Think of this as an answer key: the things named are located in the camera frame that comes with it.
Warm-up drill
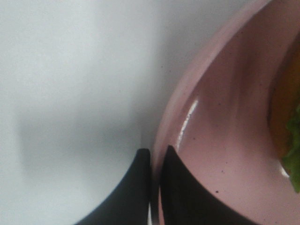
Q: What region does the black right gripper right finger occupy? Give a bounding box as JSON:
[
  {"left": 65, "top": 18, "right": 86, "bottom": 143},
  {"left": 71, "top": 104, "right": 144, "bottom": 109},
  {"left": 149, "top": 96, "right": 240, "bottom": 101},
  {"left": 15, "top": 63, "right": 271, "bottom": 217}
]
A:
[{"left": 160, "top": 146, "right": 253, "bottom": 225}]

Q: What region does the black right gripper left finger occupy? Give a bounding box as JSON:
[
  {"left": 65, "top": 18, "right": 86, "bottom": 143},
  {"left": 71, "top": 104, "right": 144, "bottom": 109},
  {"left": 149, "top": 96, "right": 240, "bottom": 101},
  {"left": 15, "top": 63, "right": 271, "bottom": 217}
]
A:
[{"left": 77, "top": 149, "right": 150, "bottom": 225}]

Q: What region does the pink round plate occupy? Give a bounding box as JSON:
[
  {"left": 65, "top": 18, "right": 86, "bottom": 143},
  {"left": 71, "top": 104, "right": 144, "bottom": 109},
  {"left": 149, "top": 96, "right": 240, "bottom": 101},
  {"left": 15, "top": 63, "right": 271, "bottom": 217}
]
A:
[{"left": 151, "top": 0, "right": 300, "bottom": 225}]

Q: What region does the burger with lettuce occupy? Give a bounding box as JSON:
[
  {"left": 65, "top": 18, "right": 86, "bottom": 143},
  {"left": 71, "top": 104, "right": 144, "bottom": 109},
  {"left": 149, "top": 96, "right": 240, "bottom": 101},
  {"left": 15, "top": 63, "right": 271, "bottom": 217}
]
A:
[{"left": 268, "top": 35, "right": 300, "bottom": 194}]

